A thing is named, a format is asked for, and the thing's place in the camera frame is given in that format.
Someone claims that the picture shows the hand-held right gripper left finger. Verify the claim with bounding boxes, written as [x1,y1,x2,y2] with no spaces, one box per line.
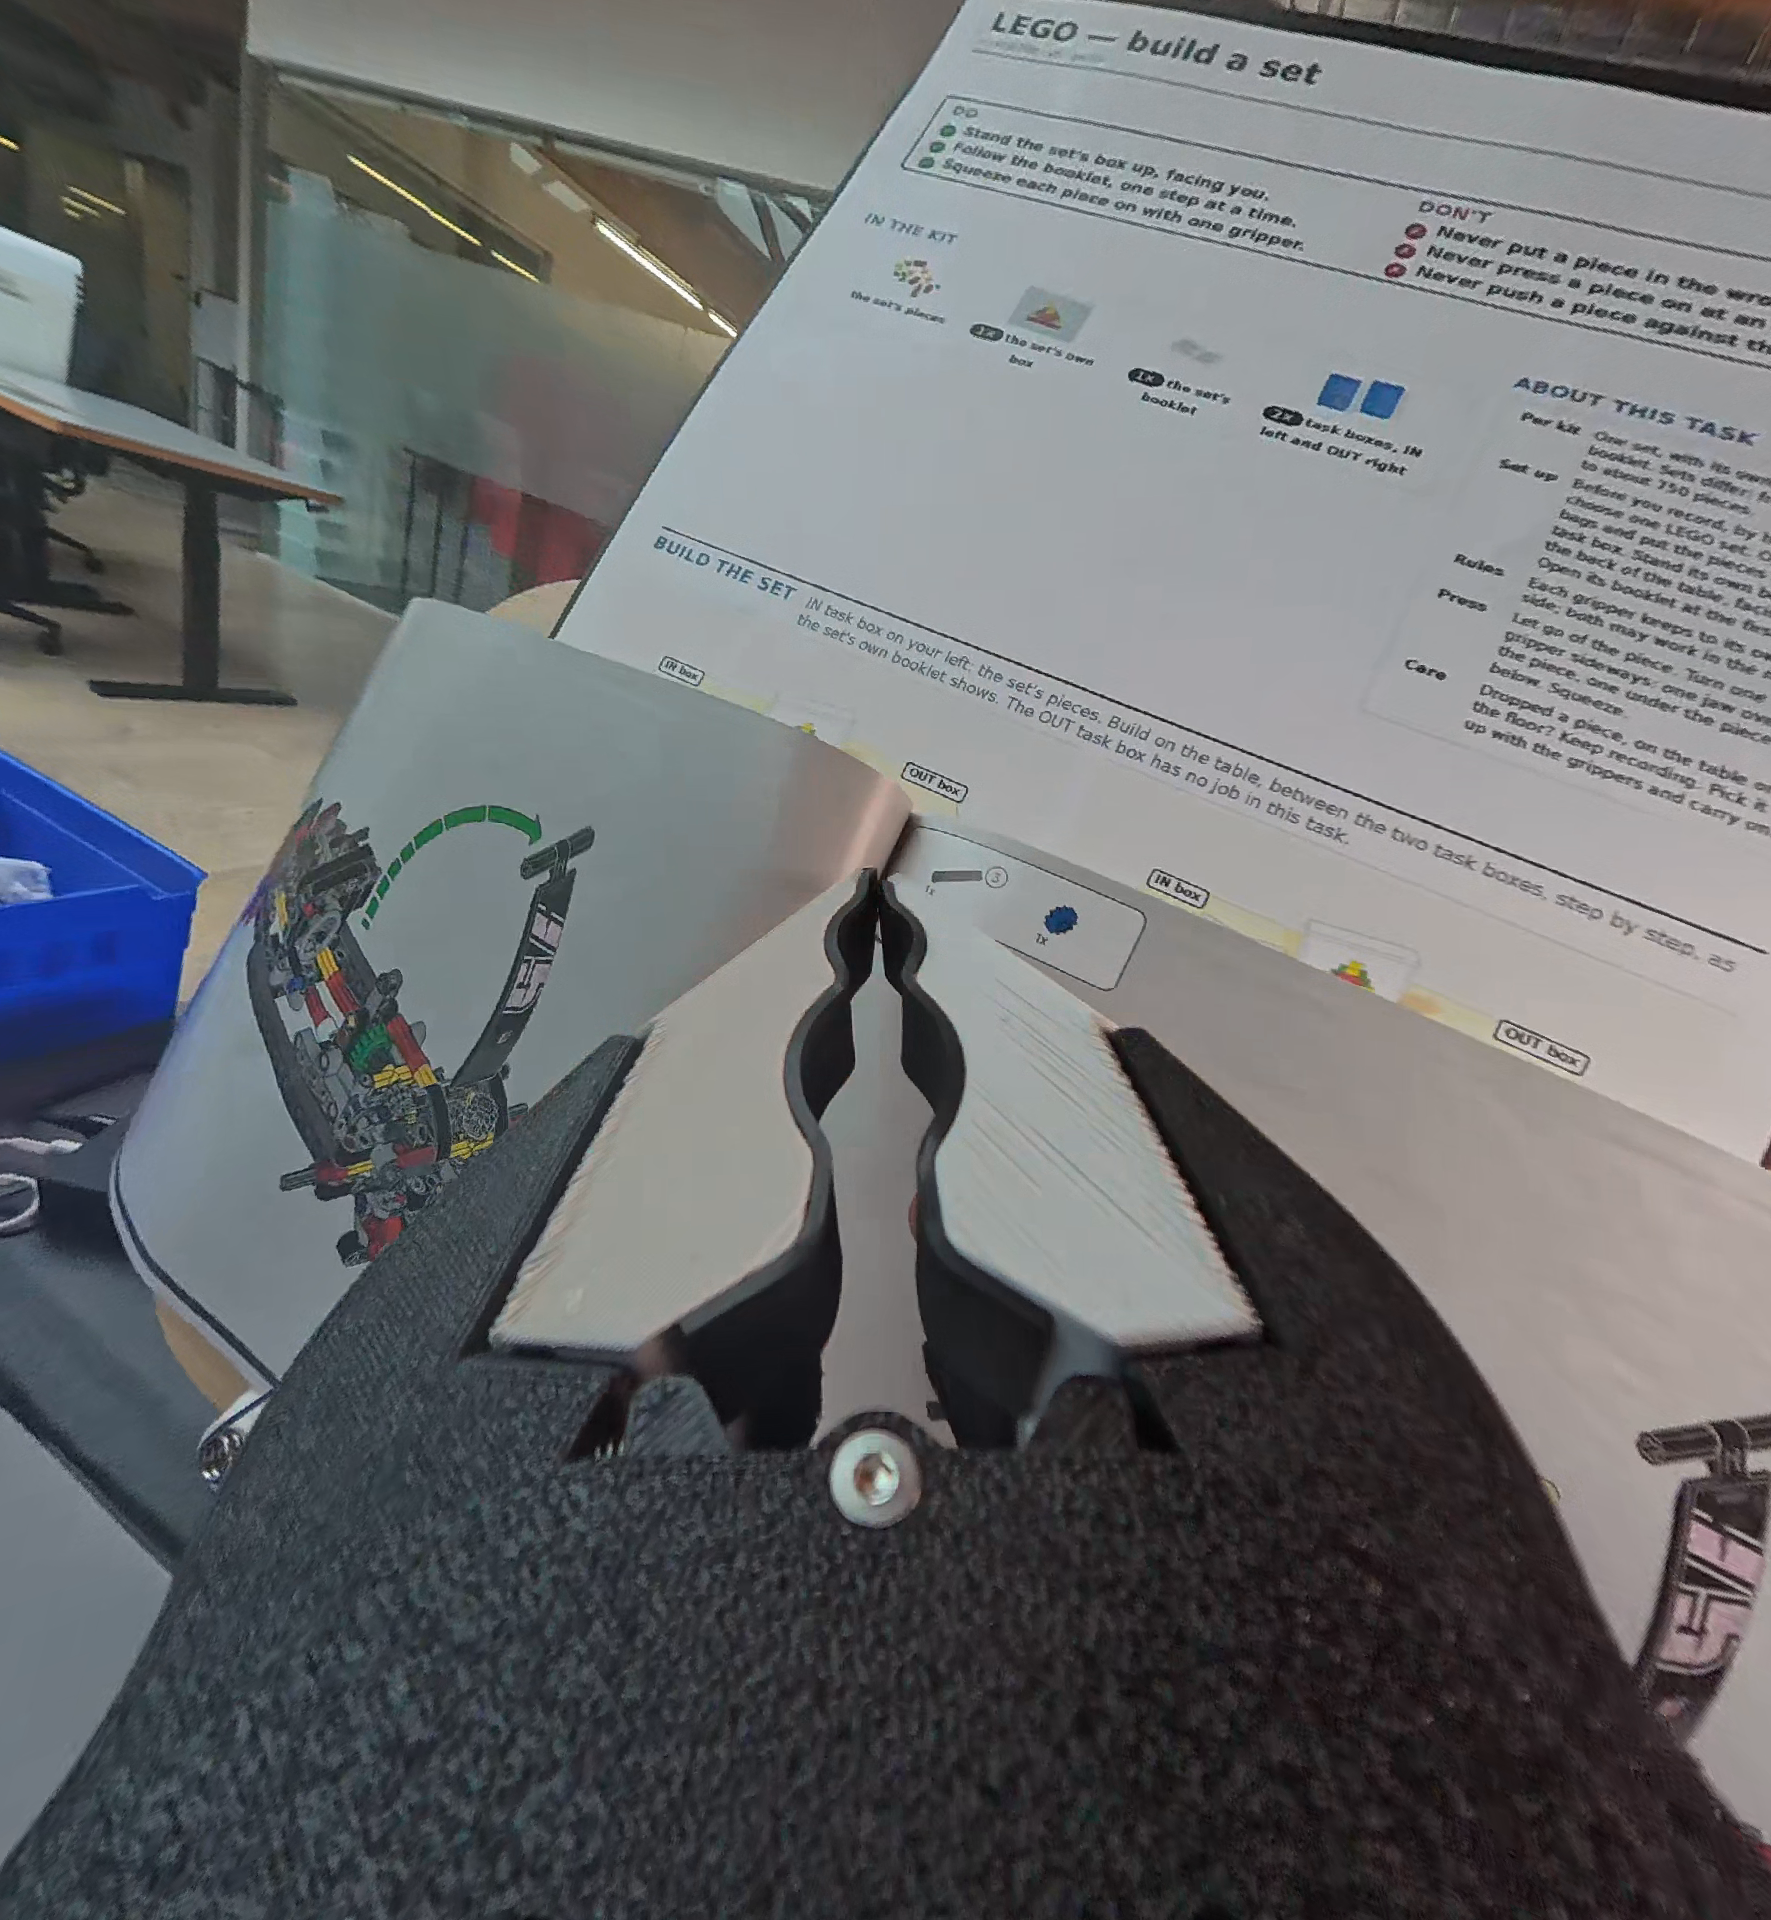
[491,866,881,1453]

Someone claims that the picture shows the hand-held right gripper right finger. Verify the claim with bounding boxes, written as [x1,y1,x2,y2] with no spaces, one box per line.
[879,886,1264,1453]

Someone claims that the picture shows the instruction booklet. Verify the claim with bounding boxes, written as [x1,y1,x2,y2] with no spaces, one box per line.
[113,600,1771,1920]

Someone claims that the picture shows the printed task sheet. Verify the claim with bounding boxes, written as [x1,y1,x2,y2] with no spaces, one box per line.
[556,0,1771,1172]

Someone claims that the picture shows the blue plastic bin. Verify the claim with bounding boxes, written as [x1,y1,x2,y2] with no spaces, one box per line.
[0,746,206,1058]

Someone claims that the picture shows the office table black legs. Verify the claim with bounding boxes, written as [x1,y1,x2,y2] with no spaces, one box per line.
[0,349,345,707]

